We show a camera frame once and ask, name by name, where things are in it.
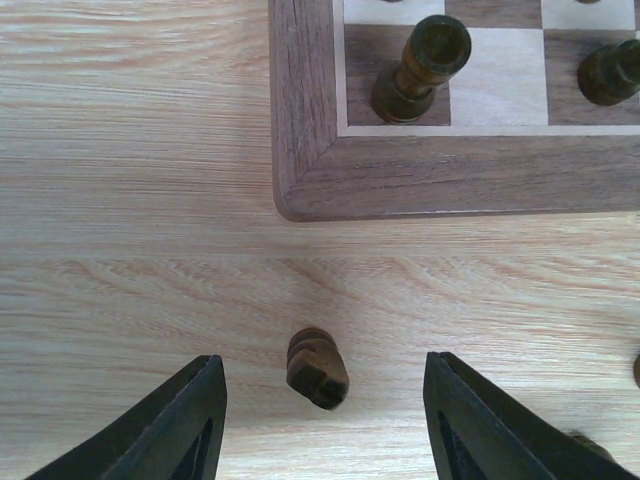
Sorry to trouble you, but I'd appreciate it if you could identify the dark chess piece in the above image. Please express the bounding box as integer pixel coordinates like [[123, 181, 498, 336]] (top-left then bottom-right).
[[569, 431, 615, 462], [286, 327, 350, 411], [371, 15, 472, 124], [632, 354, 640, 388], [577, 39, 639, 106]]

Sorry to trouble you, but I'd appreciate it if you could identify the wooden chess board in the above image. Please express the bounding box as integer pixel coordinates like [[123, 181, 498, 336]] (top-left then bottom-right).
[[268, 1, 639, 221]]

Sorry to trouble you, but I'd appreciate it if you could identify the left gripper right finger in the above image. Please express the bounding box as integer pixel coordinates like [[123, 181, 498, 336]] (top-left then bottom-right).
[[423, 352, 635, 479]]

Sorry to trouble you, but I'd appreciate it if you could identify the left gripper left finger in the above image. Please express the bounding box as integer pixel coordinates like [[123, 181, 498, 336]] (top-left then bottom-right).
[[30, 355, 227, 479]]

